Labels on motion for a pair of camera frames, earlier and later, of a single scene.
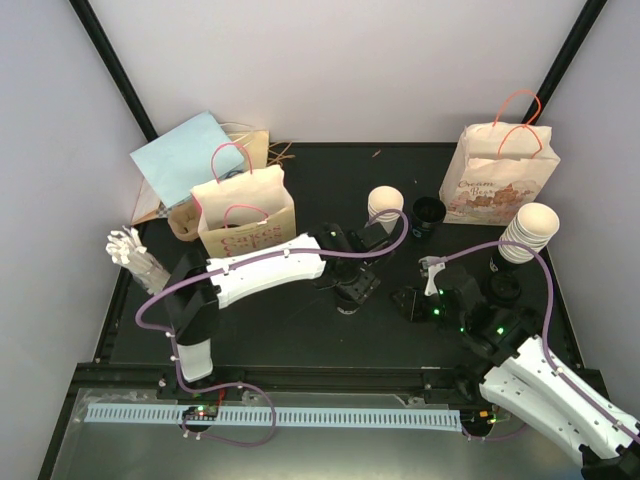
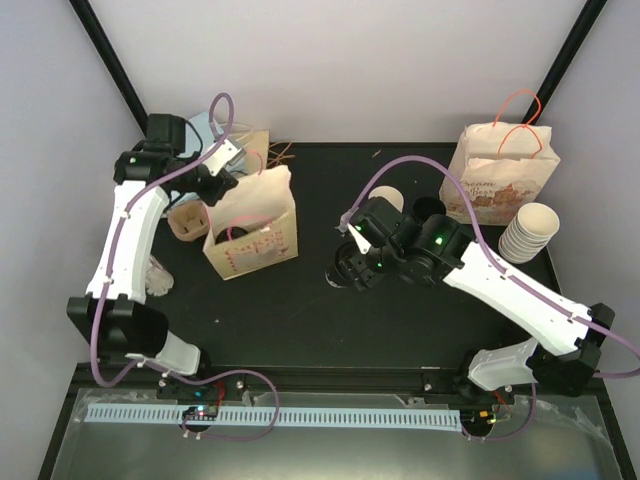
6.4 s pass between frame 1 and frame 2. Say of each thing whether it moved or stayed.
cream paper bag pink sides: stayed
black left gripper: moved
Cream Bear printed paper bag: stayed
